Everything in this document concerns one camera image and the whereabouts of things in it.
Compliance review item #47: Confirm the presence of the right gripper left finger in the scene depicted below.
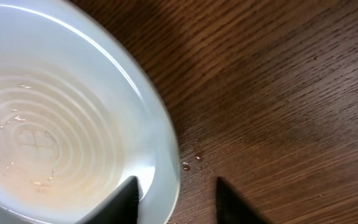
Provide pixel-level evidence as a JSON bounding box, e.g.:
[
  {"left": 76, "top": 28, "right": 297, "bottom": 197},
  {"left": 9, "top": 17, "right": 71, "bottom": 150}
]
[{"left": 76, "top": 176, "right": 139, "bottom": 224}]

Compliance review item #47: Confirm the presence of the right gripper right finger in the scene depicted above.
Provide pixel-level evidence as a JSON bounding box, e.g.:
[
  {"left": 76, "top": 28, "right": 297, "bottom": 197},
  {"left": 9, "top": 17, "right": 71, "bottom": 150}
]
[{"left": 215, "top": 177, "right": 271, "bottom": 224}]

